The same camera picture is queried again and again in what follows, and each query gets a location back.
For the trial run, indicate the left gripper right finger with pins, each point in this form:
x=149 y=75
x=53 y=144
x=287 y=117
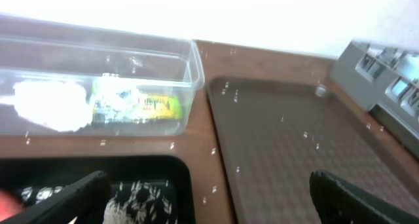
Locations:
x=339 y=201

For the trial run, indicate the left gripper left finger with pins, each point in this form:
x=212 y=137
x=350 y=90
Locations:
x=84 y=200

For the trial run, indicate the orange carrot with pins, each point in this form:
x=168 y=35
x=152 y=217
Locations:
x=10 y=205

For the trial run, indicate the white napkin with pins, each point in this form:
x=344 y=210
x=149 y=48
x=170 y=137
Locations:
x=55 y=105

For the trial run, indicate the aluminium foil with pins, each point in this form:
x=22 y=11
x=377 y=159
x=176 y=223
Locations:
x=113 y=100

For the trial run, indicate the green yellow snack wrapper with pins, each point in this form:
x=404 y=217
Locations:
x=156 y=107

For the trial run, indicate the grey dishwasher rack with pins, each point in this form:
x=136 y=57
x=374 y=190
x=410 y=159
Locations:
x=383 y=80

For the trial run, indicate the pile of rice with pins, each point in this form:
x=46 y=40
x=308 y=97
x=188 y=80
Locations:
x=137 y=202

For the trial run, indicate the black tray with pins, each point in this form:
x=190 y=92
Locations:
x=168 y=176

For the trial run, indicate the dark brown serving tray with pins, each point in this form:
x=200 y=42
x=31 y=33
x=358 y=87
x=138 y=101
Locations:
x=273 y=135

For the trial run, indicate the clear plastic container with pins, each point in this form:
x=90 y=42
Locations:
x=35 y=50

